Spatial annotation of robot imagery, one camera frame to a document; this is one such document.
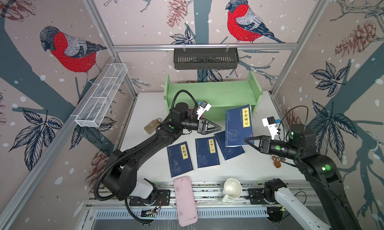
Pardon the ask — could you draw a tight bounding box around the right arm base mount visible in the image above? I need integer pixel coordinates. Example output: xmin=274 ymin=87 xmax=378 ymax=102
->
xmin=246 ymin=188 xmax=291 ymax=205

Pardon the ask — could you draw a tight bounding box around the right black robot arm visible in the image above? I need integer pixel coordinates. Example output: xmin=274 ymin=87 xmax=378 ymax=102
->
xmin=245 ymin=124 xmax=362 ymax=230

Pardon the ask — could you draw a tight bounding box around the brown bear plush keychain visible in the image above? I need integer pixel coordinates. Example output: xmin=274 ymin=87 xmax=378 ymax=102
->
xmin=272 ymin=156 xmax=286 ymax=169

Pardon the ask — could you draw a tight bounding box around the pink pencil case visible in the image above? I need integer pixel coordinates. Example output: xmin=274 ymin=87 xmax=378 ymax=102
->
xmin=174 ymin=176 xmax=198 ymax=227

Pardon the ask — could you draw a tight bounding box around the blue book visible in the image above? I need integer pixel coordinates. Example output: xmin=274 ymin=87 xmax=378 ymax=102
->
xmin=195 ymin=137 xmax=220 ymax=169
xmin=225 ymin=105 xmax=254 ymax=148
xmin=167 ymin=142 xmax=194 ymax=178
xmin=214 ymin=131 xmax=245 ymax=161

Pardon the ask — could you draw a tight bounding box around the white wire mesh basket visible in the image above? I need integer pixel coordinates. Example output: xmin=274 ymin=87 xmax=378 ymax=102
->
xmin=75 ymin=63 xmax=128 ymax=128

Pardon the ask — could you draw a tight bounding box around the white ceramic mug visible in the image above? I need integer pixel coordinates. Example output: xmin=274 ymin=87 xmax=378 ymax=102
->
xmin=222 ymin=178 xmax=243 ymax=204

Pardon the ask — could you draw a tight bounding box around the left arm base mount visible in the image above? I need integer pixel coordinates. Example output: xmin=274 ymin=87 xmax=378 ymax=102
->
xmin=129 ymin=190 xmax=171 ymax=207

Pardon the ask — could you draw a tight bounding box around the dark grey hanging basket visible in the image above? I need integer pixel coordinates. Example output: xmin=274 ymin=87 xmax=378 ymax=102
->
xmin=174 ymin=48 xmax=239 ymax=70

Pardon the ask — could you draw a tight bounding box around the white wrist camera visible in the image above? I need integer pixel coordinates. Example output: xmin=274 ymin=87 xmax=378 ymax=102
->
xmin=262 ymin=117 xmax=281 ymax=140
xmin=196 ymin=101 xmax=212 ymax=120

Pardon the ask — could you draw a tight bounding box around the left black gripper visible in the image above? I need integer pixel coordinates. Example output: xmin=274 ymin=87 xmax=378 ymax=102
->
xmin=178 ymin=116 xmax=219 ymax=136

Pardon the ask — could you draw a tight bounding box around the green wooden two-tier shelf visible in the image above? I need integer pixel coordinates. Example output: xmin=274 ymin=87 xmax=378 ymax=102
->
xmin=164 ymin=72 xmax=263 ymax=122

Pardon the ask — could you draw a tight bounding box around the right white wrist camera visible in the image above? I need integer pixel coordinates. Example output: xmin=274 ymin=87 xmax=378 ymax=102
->
xmin=262 ymin=117 xmax=281 ymax=140

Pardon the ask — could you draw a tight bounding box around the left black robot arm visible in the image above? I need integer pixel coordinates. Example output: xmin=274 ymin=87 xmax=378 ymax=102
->
xmin=94 ymin=100 xmax=221 ymax=205

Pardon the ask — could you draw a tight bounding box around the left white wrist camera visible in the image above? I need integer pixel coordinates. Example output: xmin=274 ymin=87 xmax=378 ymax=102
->
xmin=196 ymin=101 xmax=212 ymax=120

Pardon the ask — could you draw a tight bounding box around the glass spice jar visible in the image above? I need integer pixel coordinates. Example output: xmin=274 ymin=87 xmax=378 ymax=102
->
xmin=144 ymin=118 xmax=161 ymax=135

